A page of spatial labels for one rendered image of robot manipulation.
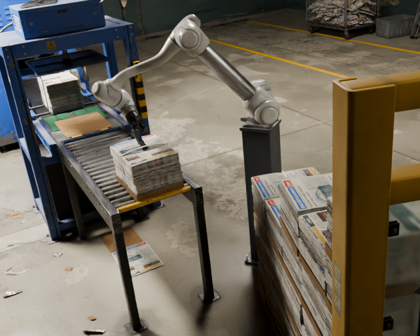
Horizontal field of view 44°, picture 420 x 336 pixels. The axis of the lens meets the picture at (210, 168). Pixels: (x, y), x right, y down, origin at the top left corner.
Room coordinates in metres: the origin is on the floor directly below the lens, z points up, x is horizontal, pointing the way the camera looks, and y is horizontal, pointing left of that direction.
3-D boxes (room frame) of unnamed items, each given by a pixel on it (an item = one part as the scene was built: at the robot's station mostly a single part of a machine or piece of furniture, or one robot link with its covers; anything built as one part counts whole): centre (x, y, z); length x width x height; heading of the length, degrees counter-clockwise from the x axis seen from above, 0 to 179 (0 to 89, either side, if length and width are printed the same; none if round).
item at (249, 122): (3.08, -0.33, 1.03); 0.22 x 0.18 x 0.06; 62
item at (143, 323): (2.49, 0.54, 0.01); 0.14 x 0.13 x 0.01; 115
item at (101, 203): (3.06, 0.82, 0.74); 1.34 x 0.05 x 0.12; 25
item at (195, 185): (3.28, 0.36, 0.74); 1.34 x 0.05 x 0.12; 25
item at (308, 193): (2.00, -0.51, 1.06); 0.37 x 0.29 x 0.01; 96
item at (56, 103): (4.61, 1.27, 0.93); 0.38 x 0.30 x 0.26; 25
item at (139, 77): (3.95, 0.48, 1.05); 0.05 x 0.05 x 0.45; 25
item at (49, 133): (4.09, 1.02, 0.75); 0.70 x 0.65 x 0.10; 25
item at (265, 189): (2.13, -0.49, 0.42); 1.17 x 0.39 x 0.83; 7
